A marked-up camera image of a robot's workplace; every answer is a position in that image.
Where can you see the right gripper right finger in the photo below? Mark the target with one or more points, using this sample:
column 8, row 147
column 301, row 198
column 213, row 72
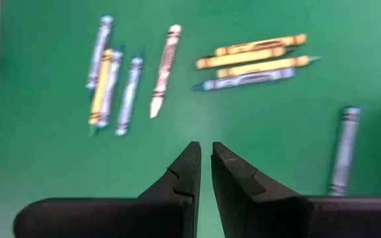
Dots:
column 260, row 211

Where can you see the white crayon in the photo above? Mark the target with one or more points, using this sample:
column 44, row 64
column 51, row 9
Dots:
column 164, row 69

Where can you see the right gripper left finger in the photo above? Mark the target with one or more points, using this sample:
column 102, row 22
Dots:
column 164, row 215

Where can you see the yellow crayon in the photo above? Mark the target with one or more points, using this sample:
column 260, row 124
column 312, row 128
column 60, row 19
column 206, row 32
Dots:
column 263, row 66
column 260, row 44
column 240, row 57
column 100, row 86

